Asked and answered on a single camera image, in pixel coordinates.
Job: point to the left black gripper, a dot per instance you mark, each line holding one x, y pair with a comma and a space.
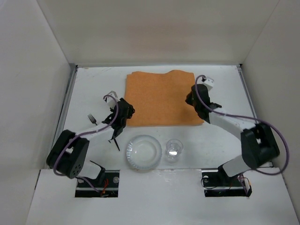
117, 127

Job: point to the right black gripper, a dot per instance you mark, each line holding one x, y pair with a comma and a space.
193, 100

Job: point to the orange cloth napkin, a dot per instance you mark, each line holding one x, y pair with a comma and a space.
159, 99

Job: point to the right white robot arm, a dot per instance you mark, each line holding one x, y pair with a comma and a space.
258, 144

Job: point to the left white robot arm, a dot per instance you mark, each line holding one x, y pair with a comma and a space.
68, 155

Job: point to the black plastic fork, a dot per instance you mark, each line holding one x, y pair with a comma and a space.
92, 119

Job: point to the clear plastic plate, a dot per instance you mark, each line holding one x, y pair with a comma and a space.
144, 152

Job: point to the clear plastic cup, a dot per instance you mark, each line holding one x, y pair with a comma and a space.
174, 148

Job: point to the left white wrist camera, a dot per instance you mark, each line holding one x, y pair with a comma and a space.
110, 97

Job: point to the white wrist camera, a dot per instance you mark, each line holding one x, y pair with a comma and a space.
110, 97
208, 82

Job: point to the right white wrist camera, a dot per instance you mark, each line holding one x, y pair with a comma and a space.
208, 82

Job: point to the right aluminium table rail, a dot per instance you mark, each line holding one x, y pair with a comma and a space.
268, 91

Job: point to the aluminium table rail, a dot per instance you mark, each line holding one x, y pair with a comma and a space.
65, 103
268, 91

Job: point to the left aluminium table rail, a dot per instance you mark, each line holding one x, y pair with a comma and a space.
65, 103

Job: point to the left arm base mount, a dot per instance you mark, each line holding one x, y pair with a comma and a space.
106, 187

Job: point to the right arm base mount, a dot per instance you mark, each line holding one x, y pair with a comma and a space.
217, 185

